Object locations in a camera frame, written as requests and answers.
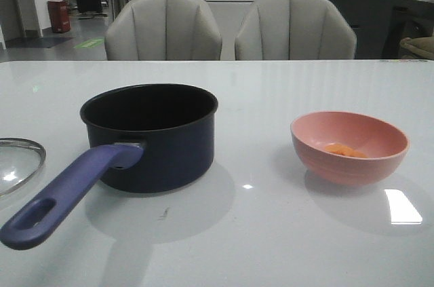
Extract orange ham slices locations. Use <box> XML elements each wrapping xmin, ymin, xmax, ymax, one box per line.
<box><xmin>324</xmin><ymin>143</ymin><xmax>367</xmax><ymax>158</ymax></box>

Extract pink bowl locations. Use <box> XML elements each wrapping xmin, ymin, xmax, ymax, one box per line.
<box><xmin>290</xmin><ymin>111</ymin><xmax>410</xmax><ymax>186</ymax></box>

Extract glass lid blue knob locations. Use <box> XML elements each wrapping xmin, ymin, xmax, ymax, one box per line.
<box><xmin>1</xmin><ymin>138</ymin><xmax>46</xmax><ymax>197</ymax></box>

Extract dark blue saucepan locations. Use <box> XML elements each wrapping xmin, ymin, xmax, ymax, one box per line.
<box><xmin>1</xmin><ymin>83</ymin><xmax>218</xmax><ymax>250</ymax></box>

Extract left beige chair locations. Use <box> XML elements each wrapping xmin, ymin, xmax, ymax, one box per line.
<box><xmin>104</xmin><ymin>0</ymin><xmax>222</xmax><ymax>61</ymax></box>

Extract beige chair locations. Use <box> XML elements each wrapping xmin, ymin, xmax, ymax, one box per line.
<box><xmin>104</xmin><ymin>0</ymin><xmax>222</xmax><ymax>61</ymax></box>
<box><xmin>234</xmin><ymin>0</ymin><xmax>357</xmax><ymax>60</ymax></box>

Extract right beige chair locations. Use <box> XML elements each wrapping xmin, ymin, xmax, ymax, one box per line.
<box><xmin>234</xmin><ymin>0</ymin><xmax>357</xmax><ymax>60</ymax></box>

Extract red trash bin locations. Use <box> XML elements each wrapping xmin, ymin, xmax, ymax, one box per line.
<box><xmin>47</xmin><ymin>0</ymin><xmax>71</xmax><ymax>33</ymax></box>

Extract grey counter cabinet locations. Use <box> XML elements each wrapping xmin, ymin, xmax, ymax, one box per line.
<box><xmin>329</xmin><ymin>0</ymin><xmax>433</xmax><ymax>59</ymax></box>

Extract olive cushion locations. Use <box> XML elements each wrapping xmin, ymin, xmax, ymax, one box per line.
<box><xmin>399</xmin><ymin>36</ymin><xmax>434</xmax><ymax>60</ymax></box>

